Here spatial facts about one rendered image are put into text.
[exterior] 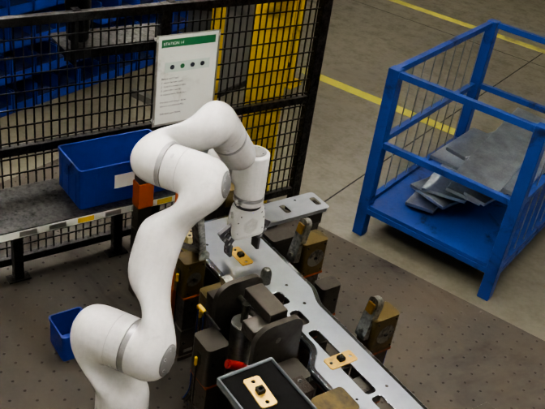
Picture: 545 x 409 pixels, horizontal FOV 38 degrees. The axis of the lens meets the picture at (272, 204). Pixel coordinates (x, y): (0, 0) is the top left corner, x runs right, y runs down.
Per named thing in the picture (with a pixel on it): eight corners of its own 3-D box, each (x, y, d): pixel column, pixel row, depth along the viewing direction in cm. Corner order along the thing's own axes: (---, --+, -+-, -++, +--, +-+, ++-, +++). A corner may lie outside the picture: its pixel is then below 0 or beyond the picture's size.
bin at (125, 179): (172, 188, 248) (174, 152, 241) (79, 210, 231) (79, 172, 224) (147, 163, 258) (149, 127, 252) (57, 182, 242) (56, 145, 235)
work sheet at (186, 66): (212, 117, 267) (221, 28, 251) (152, 127, 255) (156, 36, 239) (209, 114, 268) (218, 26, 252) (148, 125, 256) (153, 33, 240)
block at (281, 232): (292, 304, 261) (305, 234, 246) (262, 315, 254) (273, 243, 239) (279, 291, 265) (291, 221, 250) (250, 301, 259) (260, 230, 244)
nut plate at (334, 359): (349, 350, 201) (349, 346, 200) (358, 359, 198) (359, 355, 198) (322, 360, 196) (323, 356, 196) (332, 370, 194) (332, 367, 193)
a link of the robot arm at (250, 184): (225, 193, 215) (256, 204, 212) (230, 151, 207) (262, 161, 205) (239, 180, 221) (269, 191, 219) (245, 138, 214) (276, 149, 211)
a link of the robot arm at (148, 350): (110, 357, 178) (173, 385, 174) (83, 364, 167) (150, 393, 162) (179, 144, 177) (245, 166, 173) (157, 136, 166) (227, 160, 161)
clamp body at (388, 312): (383, 404, 229) (410, 311, 210) (351, 419, 222) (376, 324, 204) (368, 389, 233) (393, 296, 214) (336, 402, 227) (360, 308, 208)
